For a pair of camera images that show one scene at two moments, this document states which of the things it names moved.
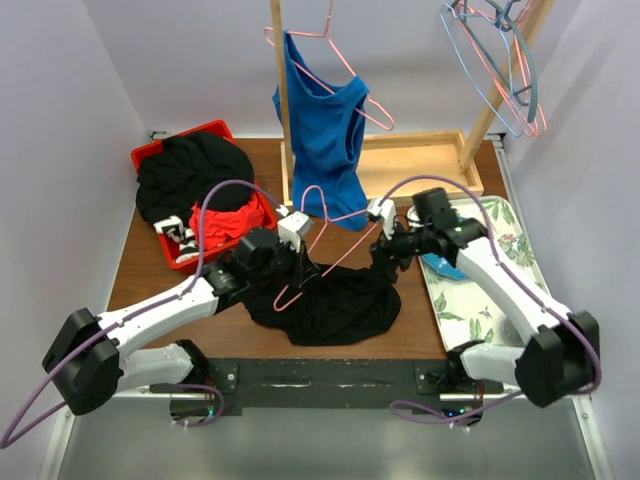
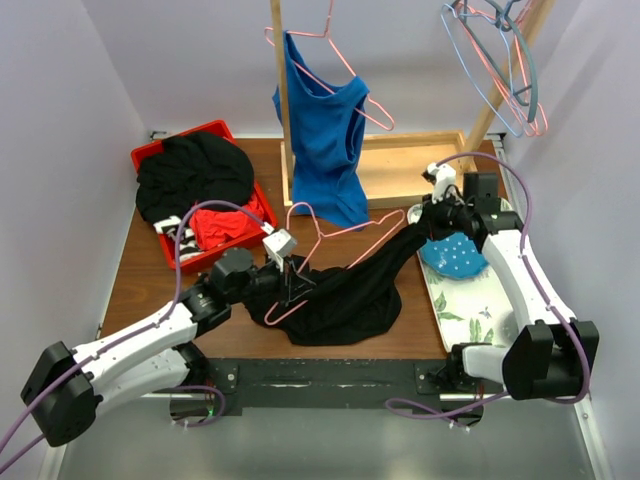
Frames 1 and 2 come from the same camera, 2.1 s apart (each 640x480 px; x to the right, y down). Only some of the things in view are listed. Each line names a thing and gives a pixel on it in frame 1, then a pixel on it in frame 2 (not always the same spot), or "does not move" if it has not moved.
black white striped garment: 174,228 does not move
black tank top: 336,305 does not move
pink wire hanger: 328,220 → 320,238
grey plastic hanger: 505,22 does not move
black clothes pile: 176,177 does not move
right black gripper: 381,256 → 430,211
